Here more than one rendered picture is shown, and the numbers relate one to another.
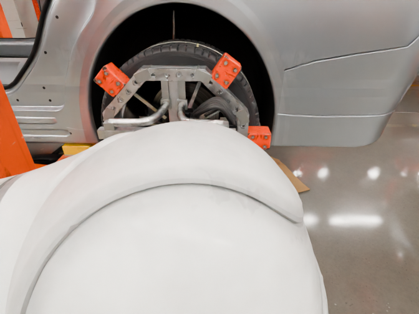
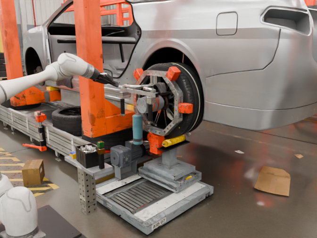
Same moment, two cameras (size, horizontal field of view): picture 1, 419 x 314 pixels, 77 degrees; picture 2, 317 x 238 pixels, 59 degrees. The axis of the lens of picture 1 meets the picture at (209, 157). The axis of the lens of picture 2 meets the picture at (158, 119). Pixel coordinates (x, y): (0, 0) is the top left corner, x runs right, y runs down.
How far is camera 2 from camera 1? 1.69 m
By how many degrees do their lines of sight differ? 43
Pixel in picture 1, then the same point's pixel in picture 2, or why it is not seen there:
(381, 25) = (246, 58)
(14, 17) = not seen: hidden behind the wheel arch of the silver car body
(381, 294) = not seen: outside the picture
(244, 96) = (184, 87)
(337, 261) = (248, 228)
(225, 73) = (169, 73)
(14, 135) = (101, 85)
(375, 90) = (250, 92)
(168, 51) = (158, 65)
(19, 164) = (98, 95)
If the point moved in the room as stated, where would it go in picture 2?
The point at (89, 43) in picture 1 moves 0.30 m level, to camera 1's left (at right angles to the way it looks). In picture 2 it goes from (141, 62) to (120, 60)
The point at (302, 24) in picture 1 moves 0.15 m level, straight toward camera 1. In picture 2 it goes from (211, 56) to (195, 56)
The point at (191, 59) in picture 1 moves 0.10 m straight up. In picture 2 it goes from (165, 69) to (166, 56)
